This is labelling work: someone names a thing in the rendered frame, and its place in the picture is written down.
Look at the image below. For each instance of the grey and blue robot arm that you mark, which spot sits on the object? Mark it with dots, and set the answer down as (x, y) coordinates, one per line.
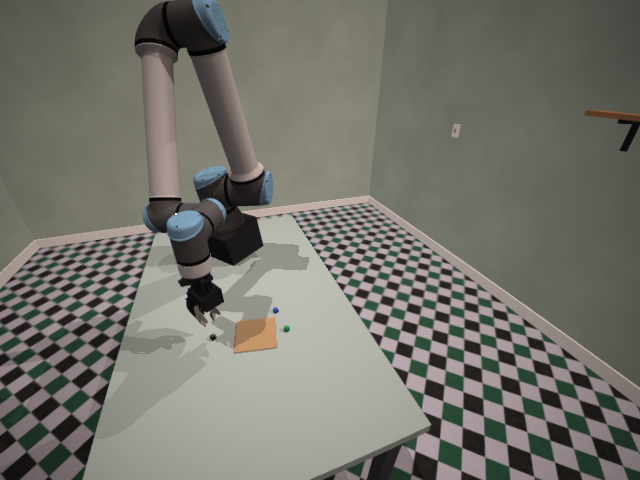
(201, 27)

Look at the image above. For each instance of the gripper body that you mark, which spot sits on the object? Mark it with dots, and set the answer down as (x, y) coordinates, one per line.
(208, 299)

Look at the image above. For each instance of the orange flat mat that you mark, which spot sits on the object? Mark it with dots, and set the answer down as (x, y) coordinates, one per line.
(256, 334)

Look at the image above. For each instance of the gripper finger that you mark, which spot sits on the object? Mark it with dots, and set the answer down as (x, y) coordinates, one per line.
(194, 310)
(213, 313)

